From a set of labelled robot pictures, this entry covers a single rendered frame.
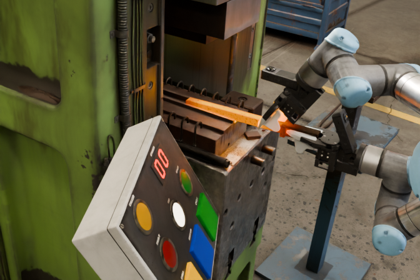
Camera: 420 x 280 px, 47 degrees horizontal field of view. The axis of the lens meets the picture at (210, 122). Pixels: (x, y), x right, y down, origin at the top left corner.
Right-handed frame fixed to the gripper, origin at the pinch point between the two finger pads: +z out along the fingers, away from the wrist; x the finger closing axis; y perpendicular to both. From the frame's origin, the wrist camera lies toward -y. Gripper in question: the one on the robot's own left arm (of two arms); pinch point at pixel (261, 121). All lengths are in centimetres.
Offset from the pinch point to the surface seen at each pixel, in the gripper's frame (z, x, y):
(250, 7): -23.5, 1.3, -22.0
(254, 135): 9.2, 4.9, 1.0
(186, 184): -9.0, -46.7, -0.1
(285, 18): 129, 350, -72
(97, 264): -13, -75, 0
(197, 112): 11.4, -2.9, -16.0
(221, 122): 7.1, -4.2, -8.2
